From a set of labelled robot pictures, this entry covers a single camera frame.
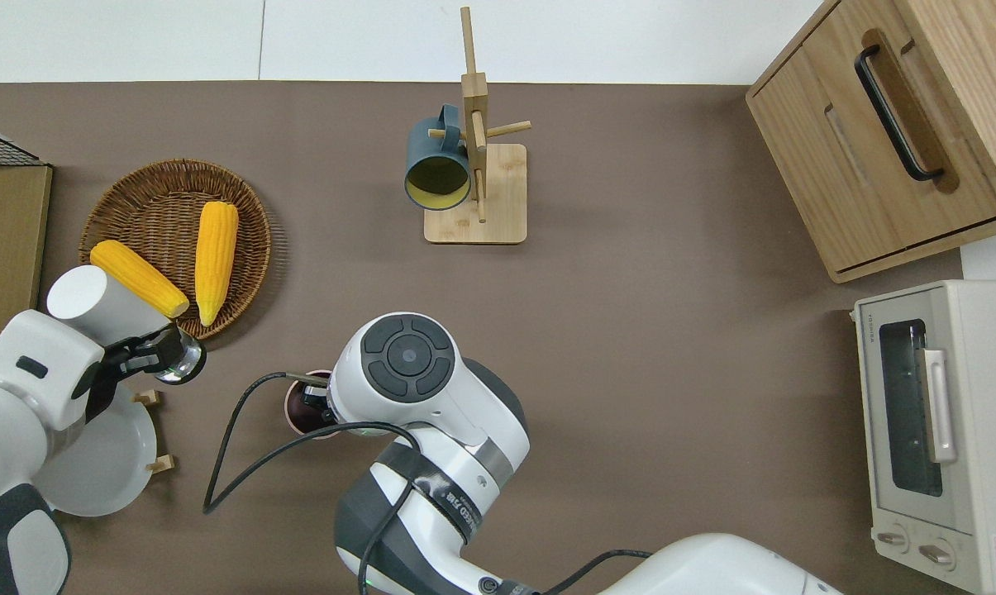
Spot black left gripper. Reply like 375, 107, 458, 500
84, 324, 182, 418

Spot pink mug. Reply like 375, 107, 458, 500
284, 369, 339, 440

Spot blunt yellow corn cob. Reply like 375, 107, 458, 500
90, 240, 190, 319

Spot wooden plate rack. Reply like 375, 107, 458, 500
132, 388, 176, 474

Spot tapered yellow corn cob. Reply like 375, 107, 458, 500
195, 201, 240, 327

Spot grey plate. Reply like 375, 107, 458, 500
35, 382, 158, 518

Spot brown wicker basket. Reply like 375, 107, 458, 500
79, 159, 273, 340

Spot wooden basket lid board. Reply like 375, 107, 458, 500
0, 164, 54, 355

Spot wooden mug stand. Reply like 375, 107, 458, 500
424, 7, 533, 245

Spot dark blue mug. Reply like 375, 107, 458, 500
404, 104, 472, 211

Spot brown table mat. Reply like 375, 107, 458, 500
0, 80, 964, 595

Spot white toaster oven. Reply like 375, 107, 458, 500
849, 279, 996, 595

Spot wooden cabinet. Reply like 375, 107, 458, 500
746, 0, 996, 284

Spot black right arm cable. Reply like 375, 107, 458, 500
203, 372, 655, 595

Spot black cabinet handle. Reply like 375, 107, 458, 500
855, 44, 946, 183

